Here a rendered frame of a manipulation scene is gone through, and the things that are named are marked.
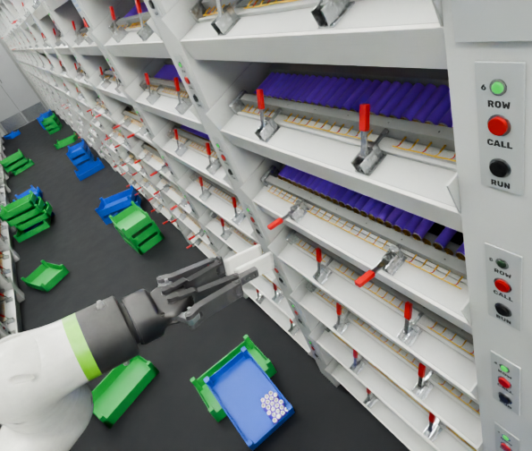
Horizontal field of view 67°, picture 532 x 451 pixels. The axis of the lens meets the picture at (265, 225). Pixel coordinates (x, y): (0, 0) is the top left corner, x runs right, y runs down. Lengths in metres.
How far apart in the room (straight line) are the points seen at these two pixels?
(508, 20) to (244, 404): 1.53
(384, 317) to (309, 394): 0.83
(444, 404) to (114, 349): 0.71
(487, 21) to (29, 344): 0.58
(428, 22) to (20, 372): 0.57
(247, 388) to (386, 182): 1.28
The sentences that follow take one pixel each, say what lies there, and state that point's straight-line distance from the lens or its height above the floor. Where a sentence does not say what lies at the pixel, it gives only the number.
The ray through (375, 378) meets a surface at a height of 0.30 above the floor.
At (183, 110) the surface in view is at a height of 1.10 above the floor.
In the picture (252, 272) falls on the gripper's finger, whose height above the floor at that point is 1.01.
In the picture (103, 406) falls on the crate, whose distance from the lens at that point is 2.15.
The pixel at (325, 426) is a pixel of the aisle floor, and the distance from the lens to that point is 1.61.
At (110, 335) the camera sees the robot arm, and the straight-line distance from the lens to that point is 0.58.
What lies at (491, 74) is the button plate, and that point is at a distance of 0.39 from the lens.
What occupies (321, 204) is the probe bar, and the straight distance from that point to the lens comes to 0.84.
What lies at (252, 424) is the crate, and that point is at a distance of 1.67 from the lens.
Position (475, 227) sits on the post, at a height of 1.08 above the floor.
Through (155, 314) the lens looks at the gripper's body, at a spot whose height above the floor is 1.05.
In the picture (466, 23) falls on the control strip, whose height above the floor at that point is 1.29.
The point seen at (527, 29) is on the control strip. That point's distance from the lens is 0.36.
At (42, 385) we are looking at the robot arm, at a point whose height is 1.08.
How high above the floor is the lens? 1.40
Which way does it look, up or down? 34 degrees down
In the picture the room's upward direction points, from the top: 24 degrees counter-clockwise
